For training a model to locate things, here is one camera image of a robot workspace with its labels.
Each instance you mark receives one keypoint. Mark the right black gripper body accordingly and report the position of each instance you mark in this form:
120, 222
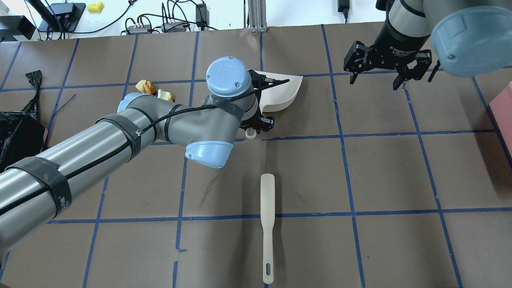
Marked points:
396, 44

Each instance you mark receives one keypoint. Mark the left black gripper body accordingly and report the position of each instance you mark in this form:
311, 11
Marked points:
264, 122

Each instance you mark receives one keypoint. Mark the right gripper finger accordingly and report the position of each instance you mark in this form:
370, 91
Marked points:
355, 70
404, 74

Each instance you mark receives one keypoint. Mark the beige plastic dustpan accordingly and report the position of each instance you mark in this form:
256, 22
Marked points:
278, 96

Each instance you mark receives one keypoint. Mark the pale green food chunk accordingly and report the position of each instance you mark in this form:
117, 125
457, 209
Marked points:
165, 95

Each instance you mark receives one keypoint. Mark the yellow bread chunk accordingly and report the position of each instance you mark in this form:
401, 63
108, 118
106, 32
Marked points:
146, 87

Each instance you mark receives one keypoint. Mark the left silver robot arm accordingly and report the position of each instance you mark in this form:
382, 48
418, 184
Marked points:
37, 189

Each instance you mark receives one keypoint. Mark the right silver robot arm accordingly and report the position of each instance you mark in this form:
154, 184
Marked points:
469, 37

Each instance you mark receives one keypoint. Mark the pink box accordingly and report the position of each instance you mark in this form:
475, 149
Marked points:
501, 107

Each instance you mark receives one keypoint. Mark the black power adapter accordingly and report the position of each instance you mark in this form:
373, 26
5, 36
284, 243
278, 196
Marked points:
202, 16

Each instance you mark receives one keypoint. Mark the far usb hub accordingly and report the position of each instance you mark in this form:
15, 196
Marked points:
169, 27

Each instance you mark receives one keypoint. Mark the usb hub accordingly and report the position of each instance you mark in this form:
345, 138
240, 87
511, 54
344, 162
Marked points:
139, 28
169, 27

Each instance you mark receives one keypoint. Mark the near usb hub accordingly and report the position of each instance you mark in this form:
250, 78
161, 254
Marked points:
139, 28

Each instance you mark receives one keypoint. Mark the yellow paper cup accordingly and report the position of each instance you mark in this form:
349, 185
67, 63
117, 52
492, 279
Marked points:
95, 7

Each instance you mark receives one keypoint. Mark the black monitor stand base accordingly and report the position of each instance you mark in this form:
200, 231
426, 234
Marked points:
65, 15

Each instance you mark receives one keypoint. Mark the black box device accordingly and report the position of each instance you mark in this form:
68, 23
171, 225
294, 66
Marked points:
16, 28

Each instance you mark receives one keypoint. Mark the aluminium frame post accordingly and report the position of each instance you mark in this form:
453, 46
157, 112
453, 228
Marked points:
257, 16

